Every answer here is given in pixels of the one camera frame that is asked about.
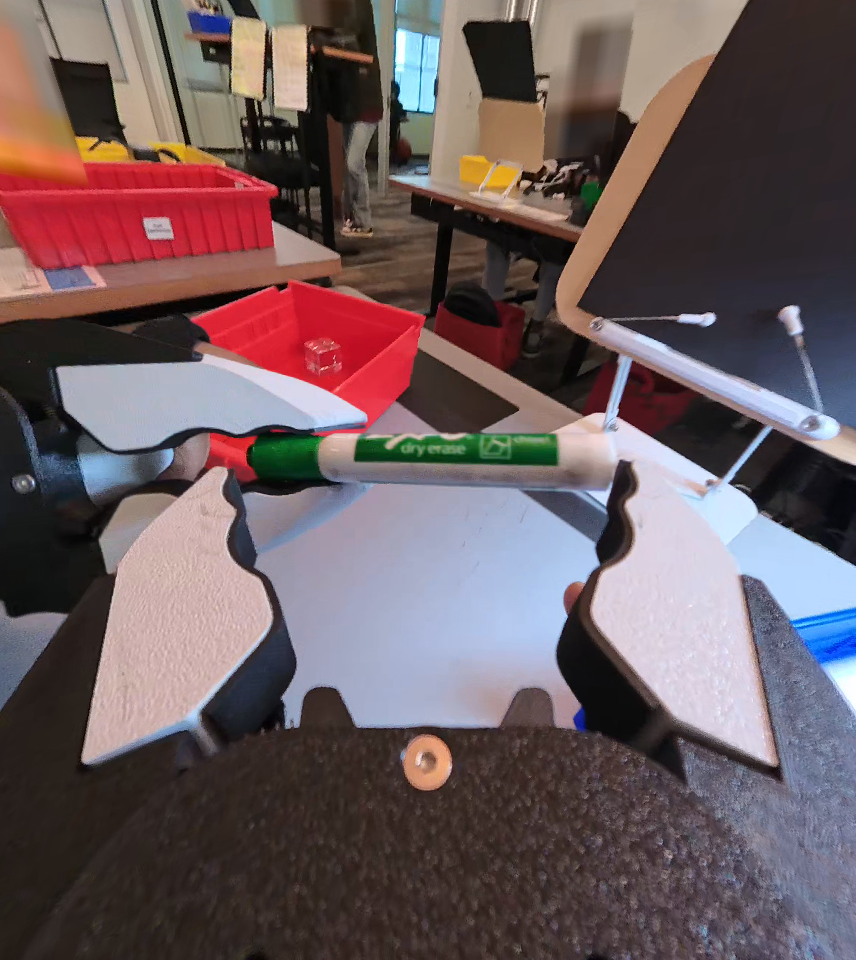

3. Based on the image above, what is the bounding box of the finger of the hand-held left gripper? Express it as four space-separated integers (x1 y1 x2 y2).
98 480 371 577
51 351 369 455

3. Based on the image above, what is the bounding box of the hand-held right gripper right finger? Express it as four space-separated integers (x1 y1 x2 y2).
557 459 782 785

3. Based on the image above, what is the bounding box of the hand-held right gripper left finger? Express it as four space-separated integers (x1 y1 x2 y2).
81 466 298 768

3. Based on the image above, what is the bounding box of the red storage bin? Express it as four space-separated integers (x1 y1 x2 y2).
191 281 427 481
0 161 279 271

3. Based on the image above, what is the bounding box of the green marker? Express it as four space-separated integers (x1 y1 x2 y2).
246 431 618 492

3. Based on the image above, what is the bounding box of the yellow object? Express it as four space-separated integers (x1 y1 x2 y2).
460 155 523 189

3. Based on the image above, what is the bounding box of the person's left hand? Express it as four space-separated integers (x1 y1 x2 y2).
160 433 212 485

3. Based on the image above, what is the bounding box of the grey side table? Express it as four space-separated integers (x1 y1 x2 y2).
0 202 343 335

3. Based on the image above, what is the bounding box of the red floor basket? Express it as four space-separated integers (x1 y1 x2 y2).
594 358 701 438
434 283 527 372

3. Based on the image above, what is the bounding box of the yellow storage bin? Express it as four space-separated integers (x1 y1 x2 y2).
75 136 227 168

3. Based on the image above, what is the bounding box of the paper sheet board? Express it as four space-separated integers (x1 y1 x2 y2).
272 24 311 114
230 16 268 101

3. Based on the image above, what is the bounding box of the black board book stand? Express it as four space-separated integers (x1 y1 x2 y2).
461 20 549 204
548 0 856 545

